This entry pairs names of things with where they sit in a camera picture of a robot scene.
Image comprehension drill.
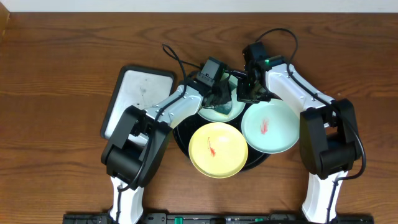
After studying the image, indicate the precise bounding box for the mint plate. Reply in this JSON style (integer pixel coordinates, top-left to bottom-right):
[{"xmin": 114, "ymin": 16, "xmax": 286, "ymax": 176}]
[
  {"xmin": 198, "ymin": 73, "xmax": 246, "ymax": 123},
  {"xmin": 241, "ymin": 99, "xmax": 299, "ymax": 154}
]

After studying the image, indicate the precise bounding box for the green yellow sponge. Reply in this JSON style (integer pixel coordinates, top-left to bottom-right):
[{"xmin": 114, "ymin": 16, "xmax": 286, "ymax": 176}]
[{"xmin": 214, "ymin": 101, "xmax": 233, "ymax": 116}]

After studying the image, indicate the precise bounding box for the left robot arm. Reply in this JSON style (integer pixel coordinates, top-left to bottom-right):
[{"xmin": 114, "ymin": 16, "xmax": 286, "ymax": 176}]
[{"xmin": 101, "ymin": 70, "xmax": 210, "ymax": 223}]

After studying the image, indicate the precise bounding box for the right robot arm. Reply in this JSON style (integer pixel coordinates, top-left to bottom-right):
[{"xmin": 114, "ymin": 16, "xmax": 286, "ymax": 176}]
[{"xmin": 238, "ymin": 57, "xmax": 366, "ymax": 223}]

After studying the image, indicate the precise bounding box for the black round tray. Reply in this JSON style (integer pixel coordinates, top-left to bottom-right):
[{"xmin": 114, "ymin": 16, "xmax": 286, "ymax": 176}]
[{"xmin": 173, "ymin": 102, "xmax": 270, "ymax": 172}]

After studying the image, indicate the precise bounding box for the black rectangular sponge tray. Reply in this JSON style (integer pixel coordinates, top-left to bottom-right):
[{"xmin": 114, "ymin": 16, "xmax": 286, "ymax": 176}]
[{"xmin": 100, "ymin": 65, "xmax": 175, "ymax": 140}]

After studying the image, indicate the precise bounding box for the yellow plate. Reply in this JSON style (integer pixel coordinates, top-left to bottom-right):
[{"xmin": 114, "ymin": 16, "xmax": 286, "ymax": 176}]
[{"xmin": 188, "ymin": 123, "xmax": 248, "ymax": 179}]

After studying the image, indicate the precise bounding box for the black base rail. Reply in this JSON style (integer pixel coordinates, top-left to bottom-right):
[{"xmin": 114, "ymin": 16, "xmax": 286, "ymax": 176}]
[{"xmin": 62, "ymin": 212, "xmax": 376, "ymax": 224}]

